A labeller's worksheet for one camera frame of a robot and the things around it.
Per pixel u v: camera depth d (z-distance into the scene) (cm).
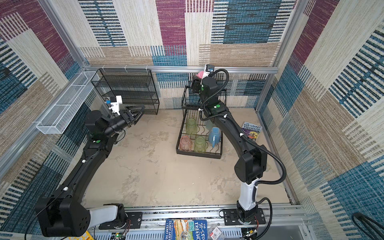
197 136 103
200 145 96
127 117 61
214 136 92
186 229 69
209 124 103
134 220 73
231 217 73
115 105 65
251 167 48
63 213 39
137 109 64
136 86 108
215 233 69
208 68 64
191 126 103
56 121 70
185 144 94
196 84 68
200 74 73
